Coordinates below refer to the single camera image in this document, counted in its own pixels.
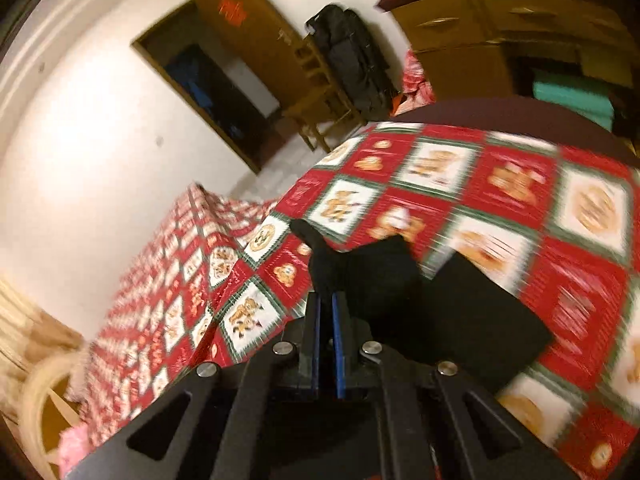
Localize wooden chair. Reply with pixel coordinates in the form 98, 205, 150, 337
282, 35, 364, 154

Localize red plaid bag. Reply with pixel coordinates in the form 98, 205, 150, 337
392, 50, 436, 116

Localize beige patterned curtain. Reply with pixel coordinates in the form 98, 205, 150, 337
0, 280, 84, 420

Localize black pants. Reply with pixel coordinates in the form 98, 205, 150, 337
290, 218, 554, 480

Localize red paper door decoration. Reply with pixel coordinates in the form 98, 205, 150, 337
218, 0, 247, 27

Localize pink fluffy pillow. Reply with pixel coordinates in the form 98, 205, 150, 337
58, 422, 92, 479

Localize brown wooden dresser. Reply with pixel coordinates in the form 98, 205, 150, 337
378, 0, 639, 125

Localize brown wooden door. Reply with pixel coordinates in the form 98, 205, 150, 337
194, 0, 310, 108

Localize cream wooden headboard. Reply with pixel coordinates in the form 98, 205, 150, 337
17, 351, 80, 480

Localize red patchwork bear bedspread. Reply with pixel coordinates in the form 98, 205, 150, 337
68, 122, 639, 479

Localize black folded stroller bag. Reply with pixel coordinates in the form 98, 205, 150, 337
305, 3, 397, 122

